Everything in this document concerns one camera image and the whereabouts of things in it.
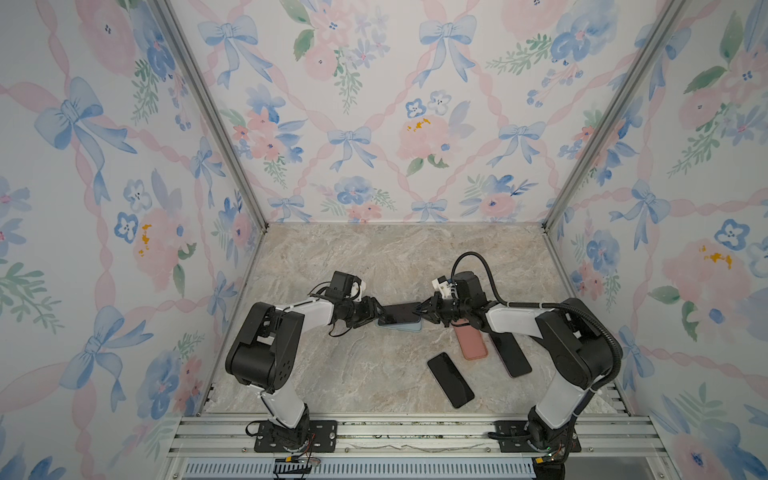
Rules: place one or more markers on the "pink phone case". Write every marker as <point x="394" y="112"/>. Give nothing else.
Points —
<point x="471" y="342"/>

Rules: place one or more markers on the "light blue phone case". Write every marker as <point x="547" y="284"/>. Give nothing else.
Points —
<point x="404" y="327"/>

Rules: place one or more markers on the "right corner aluminium post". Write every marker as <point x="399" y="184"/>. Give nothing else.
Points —
<point x="658" y="35"/>

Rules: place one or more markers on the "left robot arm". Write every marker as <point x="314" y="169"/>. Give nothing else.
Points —
<point x="263" y="354"/>

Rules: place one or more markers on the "black phone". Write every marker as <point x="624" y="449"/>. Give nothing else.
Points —
<point x="400" y="315"/>
<point x="451" y="381"/>

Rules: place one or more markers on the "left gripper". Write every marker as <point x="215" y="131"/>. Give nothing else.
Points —
<point x="369" y="311"/>

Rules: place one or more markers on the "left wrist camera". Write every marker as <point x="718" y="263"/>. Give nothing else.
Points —
<point x="344" y="286"/>

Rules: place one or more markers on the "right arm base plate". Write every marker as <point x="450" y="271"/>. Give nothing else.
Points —
<point x="517" y="436"/>

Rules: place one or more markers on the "corner aluminium post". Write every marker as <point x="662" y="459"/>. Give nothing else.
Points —
<point x="179" y="45"/>
<point x="658" y="35"/>

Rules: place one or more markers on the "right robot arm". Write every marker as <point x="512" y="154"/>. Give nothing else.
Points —
<point x="585" y="354"/>

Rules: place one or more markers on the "left corner aluminium post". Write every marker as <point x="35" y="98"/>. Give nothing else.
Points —
<point x="179" y="45"/>

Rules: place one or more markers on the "black phone case right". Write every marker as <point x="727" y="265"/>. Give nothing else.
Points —
<point x="511" y="354"/>

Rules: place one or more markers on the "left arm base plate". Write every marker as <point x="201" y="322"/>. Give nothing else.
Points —
<point x="316" y="436"/>

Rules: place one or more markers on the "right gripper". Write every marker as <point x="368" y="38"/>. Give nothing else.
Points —
<point x="432" y="305"/>

